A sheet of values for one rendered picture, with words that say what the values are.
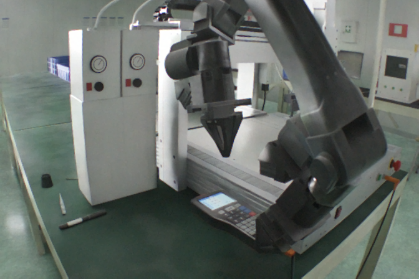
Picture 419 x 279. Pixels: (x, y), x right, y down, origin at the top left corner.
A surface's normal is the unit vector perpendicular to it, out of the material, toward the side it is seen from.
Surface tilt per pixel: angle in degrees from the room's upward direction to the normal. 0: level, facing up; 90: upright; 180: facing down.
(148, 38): 90
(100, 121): 90
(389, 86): 90
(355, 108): 66
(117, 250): 0
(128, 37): 90
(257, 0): 111
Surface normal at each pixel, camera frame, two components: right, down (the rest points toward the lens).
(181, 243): 0.04, -0.96
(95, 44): 0.64, 0.23
